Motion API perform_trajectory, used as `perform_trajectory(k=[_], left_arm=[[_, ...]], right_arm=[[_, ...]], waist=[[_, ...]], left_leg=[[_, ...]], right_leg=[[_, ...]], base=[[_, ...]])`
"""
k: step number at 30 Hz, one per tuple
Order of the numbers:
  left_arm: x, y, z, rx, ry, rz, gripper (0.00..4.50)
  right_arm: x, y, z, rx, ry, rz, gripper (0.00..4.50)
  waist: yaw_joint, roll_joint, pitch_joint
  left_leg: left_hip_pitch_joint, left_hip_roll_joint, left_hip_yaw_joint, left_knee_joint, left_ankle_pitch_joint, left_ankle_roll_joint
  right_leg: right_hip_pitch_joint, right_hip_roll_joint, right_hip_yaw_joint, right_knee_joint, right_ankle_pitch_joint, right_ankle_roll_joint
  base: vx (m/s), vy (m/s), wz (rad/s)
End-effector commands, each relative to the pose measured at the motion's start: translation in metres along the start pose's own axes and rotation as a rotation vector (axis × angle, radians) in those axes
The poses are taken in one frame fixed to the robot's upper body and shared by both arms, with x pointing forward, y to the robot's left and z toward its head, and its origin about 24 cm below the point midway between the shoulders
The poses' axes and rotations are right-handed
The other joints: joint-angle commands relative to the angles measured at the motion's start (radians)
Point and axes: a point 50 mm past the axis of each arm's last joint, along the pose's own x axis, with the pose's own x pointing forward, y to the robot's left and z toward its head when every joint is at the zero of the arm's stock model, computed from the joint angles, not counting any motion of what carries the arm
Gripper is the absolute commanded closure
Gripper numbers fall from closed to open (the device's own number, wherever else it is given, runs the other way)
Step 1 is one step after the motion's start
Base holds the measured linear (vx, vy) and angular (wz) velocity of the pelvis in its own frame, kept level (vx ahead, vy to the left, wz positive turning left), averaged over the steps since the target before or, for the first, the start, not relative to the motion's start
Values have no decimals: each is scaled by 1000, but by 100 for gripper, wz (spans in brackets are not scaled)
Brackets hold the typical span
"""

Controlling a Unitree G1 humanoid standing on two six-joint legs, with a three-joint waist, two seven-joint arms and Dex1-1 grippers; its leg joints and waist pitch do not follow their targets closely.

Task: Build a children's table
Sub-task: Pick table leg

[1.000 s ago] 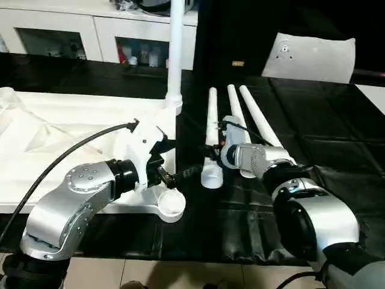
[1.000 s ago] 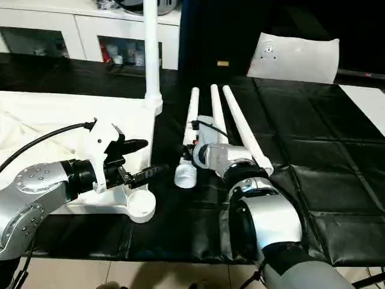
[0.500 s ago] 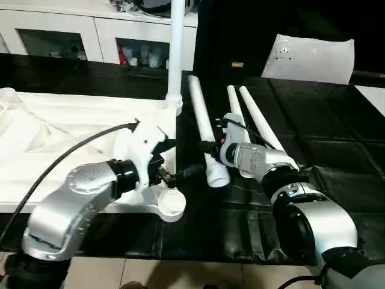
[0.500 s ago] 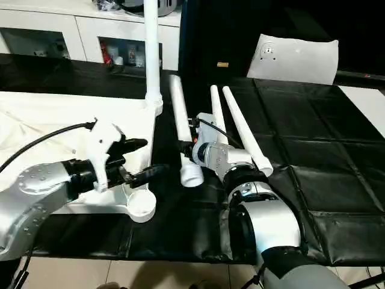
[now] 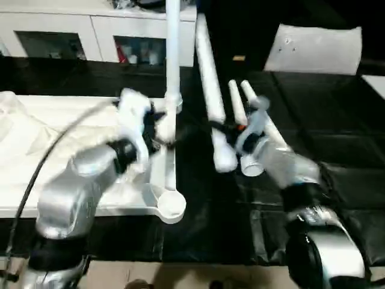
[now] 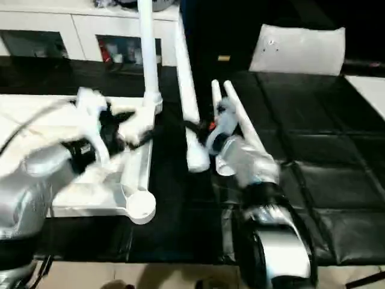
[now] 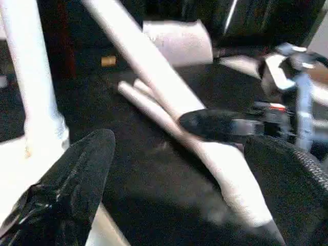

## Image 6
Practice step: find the white plastic table leg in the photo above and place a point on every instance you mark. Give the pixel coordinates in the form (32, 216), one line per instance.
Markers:
(218, 96)
(240, 114)
(147, 48)
(189, 90)

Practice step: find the white plastic table top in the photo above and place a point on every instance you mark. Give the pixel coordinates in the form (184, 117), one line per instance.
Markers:
(60, 150)

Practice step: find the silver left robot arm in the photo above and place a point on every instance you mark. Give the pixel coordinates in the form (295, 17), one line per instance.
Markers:
(30, 186)

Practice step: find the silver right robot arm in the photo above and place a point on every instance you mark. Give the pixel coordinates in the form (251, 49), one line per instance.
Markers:
(271, 211)

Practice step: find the small tan label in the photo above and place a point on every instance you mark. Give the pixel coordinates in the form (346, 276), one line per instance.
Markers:
(224, 58)

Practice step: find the small red item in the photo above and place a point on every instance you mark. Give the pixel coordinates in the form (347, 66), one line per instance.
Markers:
(105, 53)

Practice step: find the black work mat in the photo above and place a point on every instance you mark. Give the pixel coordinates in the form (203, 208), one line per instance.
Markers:
(313, 168)

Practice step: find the white plastic bag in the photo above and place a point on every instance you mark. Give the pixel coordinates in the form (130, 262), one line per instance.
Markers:
(295, 51)

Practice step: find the grey bag on cabinet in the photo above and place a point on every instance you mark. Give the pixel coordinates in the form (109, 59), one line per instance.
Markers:
(156, 4)

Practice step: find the white cabinet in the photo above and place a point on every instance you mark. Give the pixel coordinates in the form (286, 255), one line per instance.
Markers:
(48, 27)

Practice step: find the white flat board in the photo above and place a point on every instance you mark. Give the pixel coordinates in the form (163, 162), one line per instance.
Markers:
(368, 93)

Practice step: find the black stand bar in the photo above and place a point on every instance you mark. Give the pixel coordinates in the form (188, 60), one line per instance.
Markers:
(370, 280)

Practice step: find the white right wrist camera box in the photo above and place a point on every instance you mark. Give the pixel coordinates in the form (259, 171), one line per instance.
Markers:
(225, 120)

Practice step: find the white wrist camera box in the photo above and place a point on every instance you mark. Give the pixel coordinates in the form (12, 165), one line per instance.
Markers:
(93, 120)
(225, 120)

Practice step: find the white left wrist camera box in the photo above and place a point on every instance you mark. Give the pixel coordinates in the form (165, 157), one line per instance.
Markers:
(93, 120)

